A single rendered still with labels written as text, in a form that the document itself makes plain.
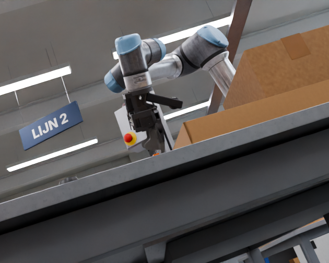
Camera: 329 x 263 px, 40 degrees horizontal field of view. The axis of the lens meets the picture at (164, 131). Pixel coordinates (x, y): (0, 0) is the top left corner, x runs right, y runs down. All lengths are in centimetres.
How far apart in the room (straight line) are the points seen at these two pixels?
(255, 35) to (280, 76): 591
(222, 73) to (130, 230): 118
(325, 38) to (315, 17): 625
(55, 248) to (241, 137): 25
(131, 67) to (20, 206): 81
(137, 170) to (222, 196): 12
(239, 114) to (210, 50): 107
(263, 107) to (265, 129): 6
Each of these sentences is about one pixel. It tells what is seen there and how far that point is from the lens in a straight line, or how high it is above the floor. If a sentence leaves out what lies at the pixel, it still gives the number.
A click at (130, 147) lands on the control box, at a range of 189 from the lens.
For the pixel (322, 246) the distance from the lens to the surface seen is 708.
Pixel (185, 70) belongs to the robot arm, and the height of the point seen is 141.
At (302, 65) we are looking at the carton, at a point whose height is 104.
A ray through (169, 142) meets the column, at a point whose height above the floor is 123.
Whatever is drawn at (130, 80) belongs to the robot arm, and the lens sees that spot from 126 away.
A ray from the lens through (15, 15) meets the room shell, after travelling 488.
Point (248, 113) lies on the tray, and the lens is 59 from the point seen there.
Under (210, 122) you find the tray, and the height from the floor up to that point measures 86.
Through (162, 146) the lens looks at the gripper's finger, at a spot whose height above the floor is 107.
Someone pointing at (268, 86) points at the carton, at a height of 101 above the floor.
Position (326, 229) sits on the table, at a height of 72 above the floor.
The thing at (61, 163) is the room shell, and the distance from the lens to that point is 866.
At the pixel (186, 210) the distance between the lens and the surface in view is 54.
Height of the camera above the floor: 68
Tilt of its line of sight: 19 degrees up
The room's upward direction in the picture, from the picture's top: 21 degrees counter-clockwise
